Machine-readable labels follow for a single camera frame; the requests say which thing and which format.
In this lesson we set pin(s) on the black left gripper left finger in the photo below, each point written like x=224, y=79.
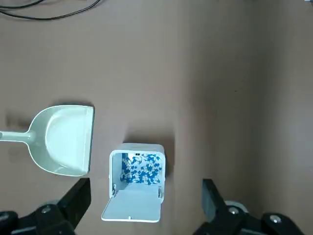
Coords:
x=71, y=208

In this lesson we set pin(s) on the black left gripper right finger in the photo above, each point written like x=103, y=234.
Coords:
x=220, y=213

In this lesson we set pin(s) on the pale green plastic dustpan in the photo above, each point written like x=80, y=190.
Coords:
x=63, y=142

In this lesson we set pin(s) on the white plastic trash can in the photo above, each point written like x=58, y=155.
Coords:
x=137, y=195

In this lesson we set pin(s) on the pile of blue capsule shells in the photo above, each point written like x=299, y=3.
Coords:
x=140, y=170

